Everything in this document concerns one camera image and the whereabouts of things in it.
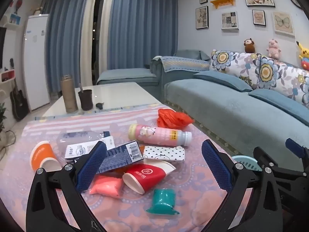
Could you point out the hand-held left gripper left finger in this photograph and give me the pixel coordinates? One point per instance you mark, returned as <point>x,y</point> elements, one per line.
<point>93,166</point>

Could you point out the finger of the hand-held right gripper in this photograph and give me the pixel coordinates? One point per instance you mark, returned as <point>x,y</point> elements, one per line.
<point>293,148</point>
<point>263,156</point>

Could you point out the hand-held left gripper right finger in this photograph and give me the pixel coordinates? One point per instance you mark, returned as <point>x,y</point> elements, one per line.
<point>216,166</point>

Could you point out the light blue plastic basket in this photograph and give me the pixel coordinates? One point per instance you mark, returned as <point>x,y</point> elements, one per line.
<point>243,160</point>

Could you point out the white paper carton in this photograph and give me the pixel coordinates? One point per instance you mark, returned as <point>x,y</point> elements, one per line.
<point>77,150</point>

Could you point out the pink plastic packet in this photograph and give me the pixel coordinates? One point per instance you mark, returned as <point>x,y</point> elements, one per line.
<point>106,186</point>

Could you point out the dark blue box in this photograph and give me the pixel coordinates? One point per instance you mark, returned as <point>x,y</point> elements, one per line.
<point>120,157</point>

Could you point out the clear plastic bottle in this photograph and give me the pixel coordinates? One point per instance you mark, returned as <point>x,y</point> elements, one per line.
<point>79,136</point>

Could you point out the white polka dot carton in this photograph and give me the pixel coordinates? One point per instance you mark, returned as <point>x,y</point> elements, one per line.
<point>166,152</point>

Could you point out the orange paper cup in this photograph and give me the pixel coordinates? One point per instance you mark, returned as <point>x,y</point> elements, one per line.
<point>42,153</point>

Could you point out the red paper cup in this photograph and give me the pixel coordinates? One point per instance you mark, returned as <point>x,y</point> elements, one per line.
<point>147,174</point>

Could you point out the teal plastic cup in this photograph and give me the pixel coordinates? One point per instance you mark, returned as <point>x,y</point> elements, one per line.
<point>163,200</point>

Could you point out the pink patterned blanket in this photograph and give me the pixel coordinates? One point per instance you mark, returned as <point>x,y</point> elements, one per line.
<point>193,188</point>

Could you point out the teal sofa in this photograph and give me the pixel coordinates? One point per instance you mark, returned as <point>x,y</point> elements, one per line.
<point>229,116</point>

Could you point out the black key bunch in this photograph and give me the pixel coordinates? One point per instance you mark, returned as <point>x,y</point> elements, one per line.
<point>99,105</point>

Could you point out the red plastic bag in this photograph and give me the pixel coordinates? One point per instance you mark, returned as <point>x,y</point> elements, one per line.
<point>171,118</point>

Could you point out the dark brown cup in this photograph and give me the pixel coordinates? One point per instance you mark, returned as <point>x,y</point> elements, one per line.
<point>86,100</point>

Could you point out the pink plastic bottle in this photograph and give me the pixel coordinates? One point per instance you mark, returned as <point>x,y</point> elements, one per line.
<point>157,134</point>

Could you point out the floral pillow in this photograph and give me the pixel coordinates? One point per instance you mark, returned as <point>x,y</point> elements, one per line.
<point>282,77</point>
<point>227,60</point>

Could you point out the white coffee table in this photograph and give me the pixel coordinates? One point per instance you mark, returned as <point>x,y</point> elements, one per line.
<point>115,94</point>

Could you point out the bronze thermos flask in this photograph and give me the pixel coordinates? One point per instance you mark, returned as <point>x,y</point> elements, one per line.
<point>68,94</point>

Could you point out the blue pillow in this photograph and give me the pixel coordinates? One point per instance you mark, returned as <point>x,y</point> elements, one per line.
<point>222,79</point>

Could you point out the yellow plush toy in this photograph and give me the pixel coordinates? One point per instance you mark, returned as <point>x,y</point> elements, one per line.
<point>303,53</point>

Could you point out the black guitar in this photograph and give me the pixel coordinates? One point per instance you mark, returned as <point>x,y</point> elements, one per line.
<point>18,104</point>

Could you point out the pink pig plush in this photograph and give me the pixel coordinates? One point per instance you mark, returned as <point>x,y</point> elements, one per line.
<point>273,49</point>

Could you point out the green potted plant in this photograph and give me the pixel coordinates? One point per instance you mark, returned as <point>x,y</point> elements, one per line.
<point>2,118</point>

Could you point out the teal armrest cover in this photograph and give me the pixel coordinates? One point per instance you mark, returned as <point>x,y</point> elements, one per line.
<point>183,64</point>

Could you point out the brown monkey plush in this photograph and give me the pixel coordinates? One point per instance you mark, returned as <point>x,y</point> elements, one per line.
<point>249,46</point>

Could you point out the white television cabinet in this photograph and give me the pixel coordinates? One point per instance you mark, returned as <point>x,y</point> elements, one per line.
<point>7,87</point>

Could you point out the white refrigerator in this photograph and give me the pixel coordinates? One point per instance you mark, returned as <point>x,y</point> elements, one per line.
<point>36,60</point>

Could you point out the red storage box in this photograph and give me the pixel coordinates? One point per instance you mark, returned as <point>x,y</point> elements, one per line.
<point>8,75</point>

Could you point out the light framed butterfly picture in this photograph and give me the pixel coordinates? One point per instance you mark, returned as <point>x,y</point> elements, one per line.
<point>283,23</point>

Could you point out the white curtain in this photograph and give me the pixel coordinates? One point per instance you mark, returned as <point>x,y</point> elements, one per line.
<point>106,41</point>
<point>87,41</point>

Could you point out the blue curtain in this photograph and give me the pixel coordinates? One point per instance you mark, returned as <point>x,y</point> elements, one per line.
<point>65,41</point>
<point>142,26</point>

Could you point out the dark framed butterfly picture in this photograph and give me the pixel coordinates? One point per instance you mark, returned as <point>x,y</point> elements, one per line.
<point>259,17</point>

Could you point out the white collage canvas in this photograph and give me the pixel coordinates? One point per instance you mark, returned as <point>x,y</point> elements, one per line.
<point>230,20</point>

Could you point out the black television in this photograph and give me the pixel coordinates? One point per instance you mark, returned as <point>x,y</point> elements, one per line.
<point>2,48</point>

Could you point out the tall black framed picture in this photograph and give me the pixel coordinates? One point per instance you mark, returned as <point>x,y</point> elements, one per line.
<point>201,17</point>

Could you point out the orange wall shelf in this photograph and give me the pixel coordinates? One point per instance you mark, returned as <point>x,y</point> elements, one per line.
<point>222,2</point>

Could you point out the white wall shelf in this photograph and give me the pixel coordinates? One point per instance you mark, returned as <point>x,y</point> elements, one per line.
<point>13,26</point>

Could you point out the blue wall picture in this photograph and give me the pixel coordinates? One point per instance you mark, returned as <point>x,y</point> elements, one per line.
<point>15,19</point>

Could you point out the red wall decoration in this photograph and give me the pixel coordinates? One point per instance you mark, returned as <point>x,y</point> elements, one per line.
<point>18,4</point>

